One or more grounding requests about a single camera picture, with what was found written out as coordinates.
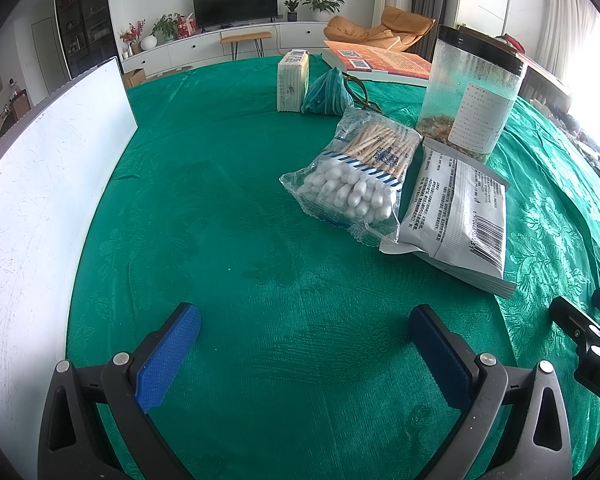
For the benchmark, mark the white board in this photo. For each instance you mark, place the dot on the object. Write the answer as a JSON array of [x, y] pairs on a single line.
[[35, 210]]

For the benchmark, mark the dark display cabinet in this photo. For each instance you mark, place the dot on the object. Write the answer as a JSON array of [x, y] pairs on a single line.
[[85, 15]]

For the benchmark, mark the red cloth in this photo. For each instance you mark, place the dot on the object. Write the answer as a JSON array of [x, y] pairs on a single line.
[[510, 42]]

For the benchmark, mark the orange lounge chair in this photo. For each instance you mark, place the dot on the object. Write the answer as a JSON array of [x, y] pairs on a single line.
[[380, 32]]

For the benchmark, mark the white round vase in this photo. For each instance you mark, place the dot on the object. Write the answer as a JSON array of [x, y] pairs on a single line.
[[148, 43]]

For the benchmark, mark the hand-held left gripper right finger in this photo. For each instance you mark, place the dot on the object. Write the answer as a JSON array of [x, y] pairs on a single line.
[[440, 360]]

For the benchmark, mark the wooden side shelf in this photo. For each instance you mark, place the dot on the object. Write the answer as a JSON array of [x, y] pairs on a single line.
[[15, 110]]

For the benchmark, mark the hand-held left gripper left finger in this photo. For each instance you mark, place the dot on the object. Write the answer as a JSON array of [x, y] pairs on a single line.
[[170, 355]]

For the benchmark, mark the sheer white curtain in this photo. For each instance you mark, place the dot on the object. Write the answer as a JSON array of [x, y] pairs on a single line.
[[560, 10]]

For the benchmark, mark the cluttered pile by window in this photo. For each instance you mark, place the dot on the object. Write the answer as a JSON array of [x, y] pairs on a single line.
[[590, 145]]

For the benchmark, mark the small potted plant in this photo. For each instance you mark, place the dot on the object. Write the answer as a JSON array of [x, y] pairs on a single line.
[[291, 9]]

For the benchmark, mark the clear jar with black lid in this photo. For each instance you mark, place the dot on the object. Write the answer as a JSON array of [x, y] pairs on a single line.
[[470, 100]]

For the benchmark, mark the red flower bunch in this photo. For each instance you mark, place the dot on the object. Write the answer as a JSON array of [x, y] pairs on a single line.
[[131, 33]]

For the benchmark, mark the black television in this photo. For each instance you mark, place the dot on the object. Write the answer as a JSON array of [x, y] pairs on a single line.
[[235, 2]]

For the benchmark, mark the bag of cotton swabs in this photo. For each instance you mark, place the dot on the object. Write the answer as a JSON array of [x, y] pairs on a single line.
[[355, 180]]

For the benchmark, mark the wooden bench with metal legs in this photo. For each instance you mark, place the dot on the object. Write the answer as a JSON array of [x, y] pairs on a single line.
[[245, 36]]

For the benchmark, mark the red decorative box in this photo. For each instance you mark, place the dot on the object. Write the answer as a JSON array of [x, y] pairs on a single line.
[[187, 26]]

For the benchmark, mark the white television cabinet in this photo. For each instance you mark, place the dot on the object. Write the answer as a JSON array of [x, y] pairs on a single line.
[[180, 50]]

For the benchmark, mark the orange book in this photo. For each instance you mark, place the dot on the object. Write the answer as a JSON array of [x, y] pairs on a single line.
[[385, 62]]

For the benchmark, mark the green patterned tablecloth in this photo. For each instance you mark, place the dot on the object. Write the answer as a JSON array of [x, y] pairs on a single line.
[[280, 285]]

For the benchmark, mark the large potted green plant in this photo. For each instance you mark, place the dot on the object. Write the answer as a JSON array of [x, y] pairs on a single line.
[[322, 2]]

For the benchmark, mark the cardboard box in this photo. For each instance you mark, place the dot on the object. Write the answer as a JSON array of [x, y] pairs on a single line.
[[135, 79]]

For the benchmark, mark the small tissue pack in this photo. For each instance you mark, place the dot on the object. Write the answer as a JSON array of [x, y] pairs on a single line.
[[292, 82]]

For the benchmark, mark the grey snack packet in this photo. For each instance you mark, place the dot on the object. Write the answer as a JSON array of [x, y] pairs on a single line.
[[460, 220]]

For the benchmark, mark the bushy green plant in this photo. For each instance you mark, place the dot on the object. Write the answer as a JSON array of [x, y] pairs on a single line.
[[165, 27]]

